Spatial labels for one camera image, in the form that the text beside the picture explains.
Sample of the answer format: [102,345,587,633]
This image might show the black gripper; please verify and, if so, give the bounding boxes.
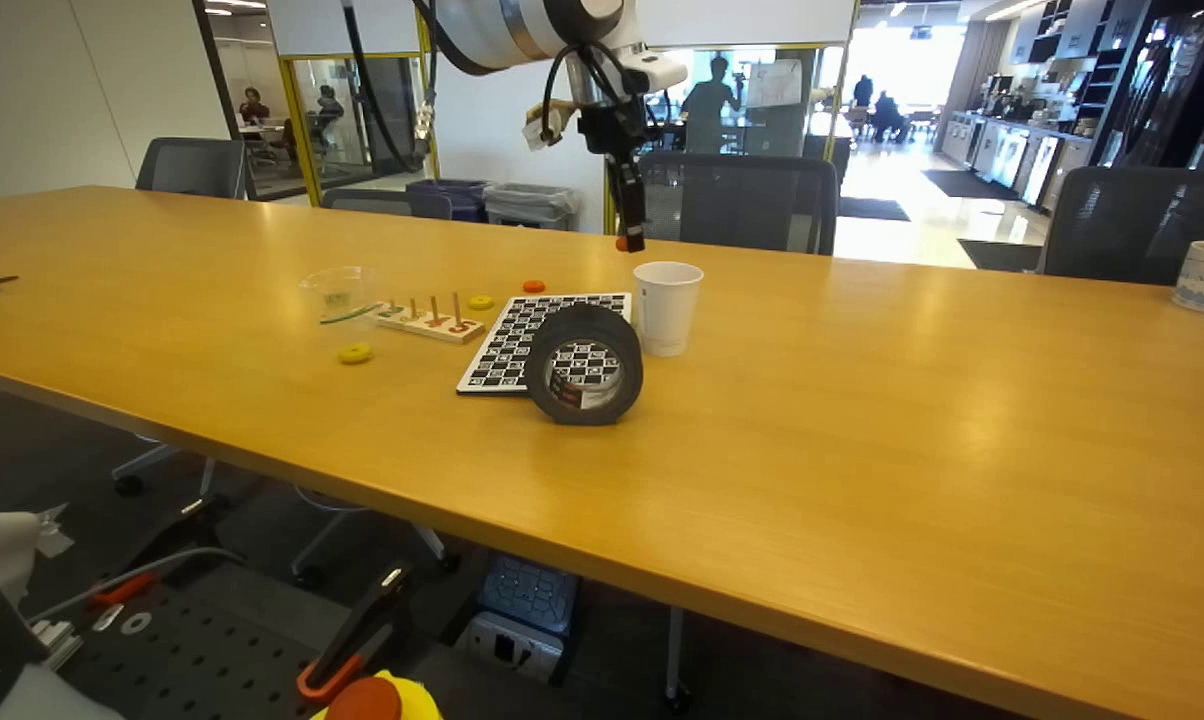
[577,91,667,254]

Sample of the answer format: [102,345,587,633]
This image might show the white paper cup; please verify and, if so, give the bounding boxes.
[628,255,706,359]

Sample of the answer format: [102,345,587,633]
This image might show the clear plastic cup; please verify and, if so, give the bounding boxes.
[300,262,378,332]

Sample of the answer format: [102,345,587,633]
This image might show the black tape roll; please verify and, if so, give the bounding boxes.
[522,300,647,430]

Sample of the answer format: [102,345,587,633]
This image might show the standing person dark clothes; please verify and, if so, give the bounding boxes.
[676,47,741,158]

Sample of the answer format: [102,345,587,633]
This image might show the dark grey office chair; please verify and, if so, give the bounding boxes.
[133,133,257,205]
[405,177,491,224]
[1036,164,1204,289]

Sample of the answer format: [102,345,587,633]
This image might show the black white checkerboard marker board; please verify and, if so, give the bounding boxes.
[451,289,634,399]

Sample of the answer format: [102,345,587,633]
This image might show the wooden number peg board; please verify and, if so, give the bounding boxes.
[360,289,491,349]

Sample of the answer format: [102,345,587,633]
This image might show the distant seated people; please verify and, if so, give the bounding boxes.
[849,69,921,150]

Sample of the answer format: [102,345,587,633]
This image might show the seated person red shirt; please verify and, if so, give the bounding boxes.
[233,86,274,133]

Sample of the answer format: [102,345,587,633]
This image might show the black office chair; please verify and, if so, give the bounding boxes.
[107,443,225,506]
[289,506,451,591]

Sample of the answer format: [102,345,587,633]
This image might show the grey table leg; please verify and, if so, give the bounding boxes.
[658,604,690,714]

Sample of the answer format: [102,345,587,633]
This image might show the blue white floor box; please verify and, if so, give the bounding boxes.
[447,555,583,687]

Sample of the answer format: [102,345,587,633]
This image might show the yellow red emergency stop button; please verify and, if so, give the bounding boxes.
[312,670,447,720]

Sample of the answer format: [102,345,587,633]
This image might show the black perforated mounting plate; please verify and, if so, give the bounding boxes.
[24,553,411,720]

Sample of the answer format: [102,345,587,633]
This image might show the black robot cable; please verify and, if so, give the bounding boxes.
[338,0,632,177]

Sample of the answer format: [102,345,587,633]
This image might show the orange black handled tool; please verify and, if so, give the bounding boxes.
[293,564,416,714]

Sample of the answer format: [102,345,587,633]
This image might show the red handled screwdriver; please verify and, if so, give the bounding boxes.
[82,572,162,616]

